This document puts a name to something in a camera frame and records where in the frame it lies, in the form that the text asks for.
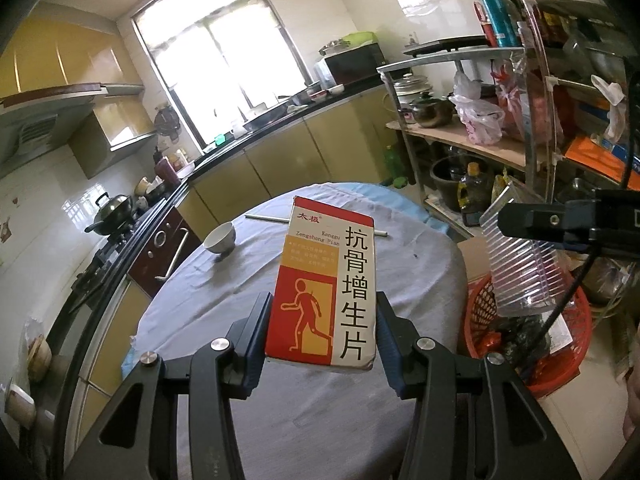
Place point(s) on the small green box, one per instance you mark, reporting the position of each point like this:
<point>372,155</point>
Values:
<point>220,139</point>

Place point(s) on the green plastic basin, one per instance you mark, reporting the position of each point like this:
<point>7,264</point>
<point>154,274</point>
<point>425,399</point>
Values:
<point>360,38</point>

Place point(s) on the brown cardboard box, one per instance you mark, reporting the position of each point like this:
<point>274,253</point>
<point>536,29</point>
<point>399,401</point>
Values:
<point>475,255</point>

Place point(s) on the white chopsticks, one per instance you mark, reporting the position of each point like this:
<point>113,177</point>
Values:
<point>267,218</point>

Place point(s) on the white and pink plastic bag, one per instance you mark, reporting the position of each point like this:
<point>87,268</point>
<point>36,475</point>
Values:
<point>480,115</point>

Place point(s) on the yellow ceiling cabinets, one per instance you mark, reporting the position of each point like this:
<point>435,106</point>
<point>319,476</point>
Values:
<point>75,60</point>

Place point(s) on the black microwave oven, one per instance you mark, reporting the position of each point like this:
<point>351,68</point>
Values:
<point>352,62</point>

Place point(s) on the light blue table cover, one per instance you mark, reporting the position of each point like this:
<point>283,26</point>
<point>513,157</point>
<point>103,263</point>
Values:
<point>380,192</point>

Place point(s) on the cooking oil bottle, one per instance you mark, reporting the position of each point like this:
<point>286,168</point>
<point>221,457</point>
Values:
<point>472,195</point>

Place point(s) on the black gas stove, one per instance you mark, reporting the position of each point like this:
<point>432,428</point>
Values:
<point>100,265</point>

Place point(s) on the grey range hood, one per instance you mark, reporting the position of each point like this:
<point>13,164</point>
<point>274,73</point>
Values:
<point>35,130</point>

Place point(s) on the dark cooking pot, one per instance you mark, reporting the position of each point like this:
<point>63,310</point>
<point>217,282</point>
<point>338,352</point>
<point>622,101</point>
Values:
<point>432,112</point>

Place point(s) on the white ceramic bowl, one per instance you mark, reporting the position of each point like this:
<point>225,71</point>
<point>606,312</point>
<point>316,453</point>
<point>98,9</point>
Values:
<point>219,240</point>

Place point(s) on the orange and white medicine box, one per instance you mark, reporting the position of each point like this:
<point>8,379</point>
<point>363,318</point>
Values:
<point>320,280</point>

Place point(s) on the yellow base cabinets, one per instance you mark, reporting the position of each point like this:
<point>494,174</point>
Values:
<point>280,155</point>

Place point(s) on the dark red oven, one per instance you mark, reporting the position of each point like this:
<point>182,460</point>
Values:
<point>160,255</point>

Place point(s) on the blue thermos bottle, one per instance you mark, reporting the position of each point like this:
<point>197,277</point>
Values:
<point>495,10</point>

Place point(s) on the kitchen window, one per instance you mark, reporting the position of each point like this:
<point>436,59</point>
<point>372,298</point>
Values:
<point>215,60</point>

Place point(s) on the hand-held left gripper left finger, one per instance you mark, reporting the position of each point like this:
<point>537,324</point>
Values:
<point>254,370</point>

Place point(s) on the grey tablecloth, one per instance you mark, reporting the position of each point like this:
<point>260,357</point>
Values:
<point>210,310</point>

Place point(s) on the black induction cooktop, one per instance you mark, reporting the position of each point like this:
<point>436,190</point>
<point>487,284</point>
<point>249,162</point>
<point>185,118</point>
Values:
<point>450,44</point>

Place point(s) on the black wok with lid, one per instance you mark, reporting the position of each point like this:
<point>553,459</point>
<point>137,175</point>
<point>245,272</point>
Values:
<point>112,212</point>

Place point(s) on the dark red thermos jug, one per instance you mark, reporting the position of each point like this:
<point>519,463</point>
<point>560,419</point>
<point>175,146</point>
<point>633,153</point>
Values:
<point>167,172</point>

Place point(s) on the black bucket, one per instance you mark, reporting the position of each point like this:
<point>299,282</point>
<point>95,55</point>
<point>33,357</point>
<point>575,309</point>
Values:
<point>442,180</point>

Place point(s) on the black kitchen countertop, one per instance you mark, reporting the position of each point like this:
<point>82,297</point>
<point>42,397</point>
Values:
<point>300,111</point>

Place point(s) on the metal shelf rack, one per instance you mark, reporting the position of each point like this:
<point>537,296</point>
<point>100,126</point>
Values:
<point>450,55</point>

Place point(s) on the small yellow wall cabinet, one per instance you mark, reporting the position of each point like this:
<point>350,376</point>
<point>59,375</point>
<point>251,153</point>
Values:
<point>115,130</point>

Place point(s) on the brown bowls in plastic bag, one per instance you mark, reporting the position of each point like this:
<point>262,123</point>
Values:
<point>39,357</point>

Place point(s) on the steel pot with lid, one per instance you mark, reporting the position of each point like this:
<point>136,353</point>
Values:
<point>411,87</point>

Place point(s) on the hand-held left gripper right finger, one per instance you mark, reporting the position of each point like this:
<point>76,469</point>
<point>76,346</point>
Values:
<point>392,370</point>

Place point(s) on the steel bowl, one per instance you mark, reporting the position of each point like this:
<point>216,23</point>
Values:
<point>334,48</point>

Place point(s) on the small dark wall fan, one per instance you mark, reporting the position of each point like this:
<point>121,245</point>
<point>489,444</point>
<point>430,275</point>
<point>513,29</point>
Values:
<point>167,122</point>

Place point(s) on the black plastic bag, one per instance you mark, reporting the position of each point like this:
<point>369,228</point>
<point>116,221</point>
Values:
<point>520,332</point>

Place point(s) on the metal tray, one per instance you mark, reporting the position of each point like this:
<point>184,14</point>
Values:
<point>270,116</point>

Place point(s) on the clear ribbed plastic tray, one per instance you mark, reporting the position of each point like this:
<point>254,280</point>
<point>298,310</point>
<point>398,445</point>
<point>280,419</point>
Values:
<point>530,275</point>

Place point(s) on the orange flat package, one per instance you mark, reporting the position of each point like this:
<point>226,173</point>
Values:
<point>595,155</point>

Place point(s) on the green plastic bottle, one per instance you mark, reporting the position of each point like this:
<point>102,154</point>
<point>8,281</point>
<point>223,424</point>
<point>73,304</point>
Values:
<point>392,165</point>

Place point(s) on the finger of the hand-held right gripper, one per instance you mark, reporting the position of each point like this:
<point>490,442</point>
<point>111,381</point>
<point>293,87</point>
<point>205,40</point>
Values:
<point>530,220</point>

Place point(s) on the red plastic basket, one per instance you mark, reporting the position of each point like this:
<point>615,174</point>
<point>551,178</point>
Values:
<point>560,375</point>

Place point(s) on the red bagged package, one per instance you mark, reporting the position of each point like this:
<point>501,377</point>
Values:
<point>525,105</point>

